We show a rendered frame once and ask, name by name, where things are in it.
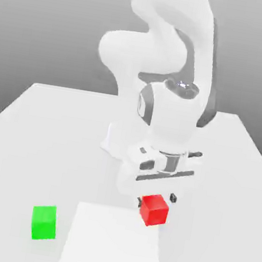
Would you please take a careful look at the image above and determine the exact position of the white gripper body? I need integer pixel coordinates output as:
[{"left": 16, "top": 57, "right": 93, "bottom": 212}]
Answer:
[{"left": 114, "top": 158, "right": 197, "bottom": 206}]

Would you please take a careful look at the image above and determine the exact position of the small red cube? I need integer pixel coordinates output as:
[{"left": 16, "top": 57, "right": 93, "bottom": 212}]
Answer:
[{"left": 137, "top": 191, "right": 172, "bottom": 230}]

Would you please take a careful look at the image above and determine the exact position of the small green cube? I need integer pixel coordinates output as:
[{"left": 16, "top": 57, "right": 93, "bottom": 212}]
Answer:
[{"left": 28, "top": 201, "right": 61, "bottom": 244}]

